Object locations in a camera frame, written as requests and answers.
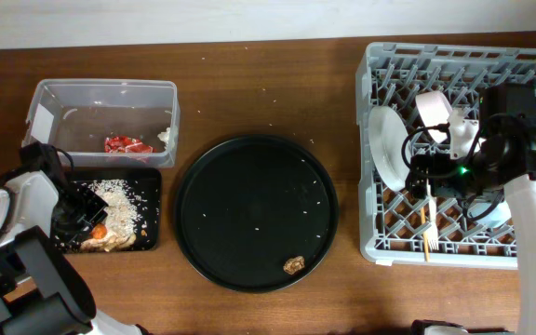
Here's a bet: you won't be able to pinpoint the brown food scrap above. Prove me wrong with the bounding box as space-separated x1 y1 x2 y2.
283 256 305 275

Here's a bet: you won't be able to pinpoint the red snack wrapper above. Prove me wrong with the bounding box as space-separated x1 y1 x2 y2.
104 136 154 154

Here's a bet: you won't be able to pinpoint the wooden chopstick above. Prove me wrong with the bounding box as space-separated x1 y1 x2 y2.
420 208 430 262

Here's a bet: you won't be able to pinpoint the black rectangular tray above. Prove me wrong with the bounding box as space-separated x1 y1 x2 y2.
51 168 162 253

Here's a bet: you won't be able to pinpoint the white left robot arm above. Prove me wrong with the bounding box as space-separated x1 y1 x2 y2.
0 171 146 335

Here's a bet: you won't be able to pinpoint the orange carrot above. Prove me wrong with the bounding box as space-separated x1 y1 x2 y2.
90 223 107 240

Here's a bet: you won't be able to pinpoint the grey dishwasher rack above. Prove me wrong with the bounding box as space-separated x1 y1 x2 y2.
355 42 536 270

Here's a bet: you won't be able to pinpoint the clear plastic waste bin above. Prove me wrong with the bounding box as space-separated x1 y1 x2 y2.
21 78 181 168

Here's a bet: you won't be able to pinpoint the grey plate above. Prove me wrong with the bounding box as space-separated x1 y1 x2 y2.
368 106 409 192

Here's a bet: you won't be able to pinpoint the white bowl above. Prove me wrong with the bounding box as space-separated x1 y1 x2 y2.
415 90 452 127

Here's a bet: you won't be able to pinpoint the crumpled white tissue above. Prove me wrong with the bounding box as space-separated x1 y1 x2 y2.
157 127 171 150

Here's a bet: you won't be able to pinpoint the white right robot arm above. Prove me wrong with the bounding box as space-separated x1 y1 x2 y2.
403 114 536 334

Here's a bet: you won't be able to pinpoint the white plastic fork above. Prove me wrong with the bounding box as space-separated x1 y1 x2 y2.
426 181 439 250

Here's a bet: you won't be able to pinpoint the rice and peanut shells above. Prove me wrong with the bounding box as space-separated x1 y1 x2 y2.
79 179 142 253

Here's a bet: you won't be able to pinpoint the blue plastic cup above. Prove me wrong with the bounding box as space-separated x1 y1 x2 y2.
467 200 511 229

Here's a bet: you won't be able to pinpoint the round black serving tray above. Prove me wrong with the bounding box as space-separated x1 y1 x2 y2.
173 135 339 293

